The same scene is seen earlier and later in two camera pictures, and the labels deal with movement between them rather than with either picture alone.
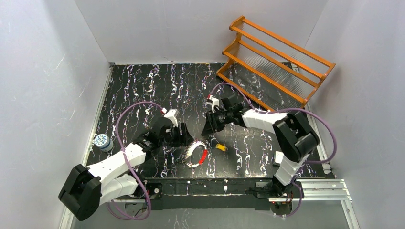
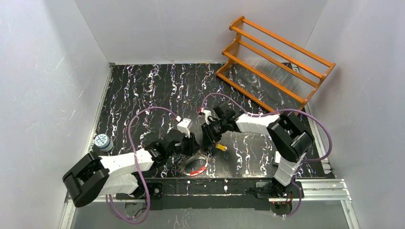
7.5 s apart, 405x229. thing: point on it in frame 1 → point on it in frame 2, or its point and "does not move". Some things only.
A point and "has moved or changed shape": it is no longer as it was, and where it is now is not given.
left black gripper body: (182, 134) → (191, 143)
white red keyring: (188, 150) has moved or changed shape
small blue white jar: (103, 142) does not move
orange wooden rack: (261, 59) does not move
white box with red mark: (278, 158) does not move
